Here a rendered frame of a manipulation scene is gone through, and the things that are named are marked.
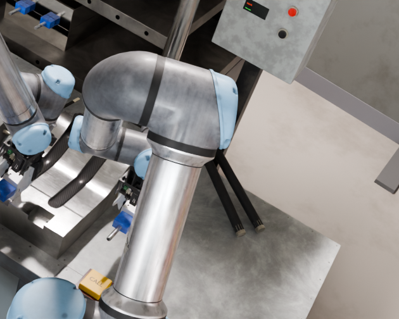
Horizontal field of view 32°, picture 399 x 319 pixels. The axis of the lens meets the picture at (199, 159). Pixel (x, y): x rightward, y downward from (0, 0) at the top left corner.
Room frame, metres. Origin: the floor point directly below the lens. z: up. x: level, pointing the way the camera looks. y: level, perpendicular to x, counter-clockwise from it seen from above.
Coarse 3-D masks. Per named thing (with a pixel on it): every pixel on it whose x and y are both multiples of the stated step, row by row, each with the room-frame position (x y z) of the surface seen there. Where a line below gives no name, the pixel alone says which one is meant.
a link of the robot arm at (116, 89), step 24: (96, 72) 0.90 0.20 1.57; (120, 72) 0.88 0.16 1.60; (144, 72) 0.88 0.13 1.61; (96, 96) 0.87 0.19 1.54; (120, 96) 0.86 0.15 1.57; (144, 96) 0.86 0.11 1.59; (96, 120) 0.95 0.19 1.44; (120, 120) 0.97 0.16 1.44; (72, 144) 1.08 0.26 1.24; (96, 144) 1.04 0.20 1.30; (120, 144) 1.11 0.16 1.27
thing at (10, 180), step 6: (6, 174) 1.22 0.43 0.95; (12, 174) 1.23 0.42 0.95; (18, 174) 1.24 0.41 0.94; (0, 180) 1.20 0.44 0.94; (6, 180) 1.21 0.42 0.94; (12, 180) 1.21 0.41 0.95; (18, 180) 1.22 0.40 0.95; (0, 186) 1.18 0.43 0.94; (6, 186) 1.19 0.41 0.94; (12, 186) 1.20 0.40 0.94; (0, 192) 1.17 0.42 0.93; (6, 192) 1.17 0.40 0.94; (12, 192) 1.19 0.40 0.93; (18, 192) 1.21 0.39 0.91; (0, 198) 1.16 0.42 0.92; (6, 198) 1.17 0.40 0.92; (12, 198) 1.20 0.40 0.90
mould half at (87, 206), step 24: (72, 168) 1.39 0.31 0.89; (120, 168) 1.43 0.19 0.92; (24, 192) 1.24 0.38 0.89; (48, 192) 1.28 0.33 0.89; (96, 192) 1.35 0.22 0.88; (0, 216) 1.19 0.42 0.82; (24, 216) 1.18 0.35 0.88; (72, 216) 1.23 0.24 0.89; (96, 216) 1.33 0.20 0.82; (48, 240) 1.16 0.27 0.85; (72, 240) 1.21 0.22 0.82
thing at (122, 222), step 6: (126, 204) 1.27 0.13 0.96; (126, 210) 1.26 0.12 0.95; (132, 210) 1.26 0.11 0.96; (120, 216) 1.24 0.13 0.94; (126, 216) 1.25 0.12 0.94; (132, 216) 1.26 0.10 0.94; (114, 222) 1.22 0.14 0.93; (120, 222) 1.22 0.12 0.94; (126, 222) 1.23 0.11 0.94; (120, 228) 1.21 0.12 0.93; (126, 228) 1.22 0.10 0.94; (114, 234) 1.18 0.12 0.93; (108, 240) 1.17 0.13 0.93
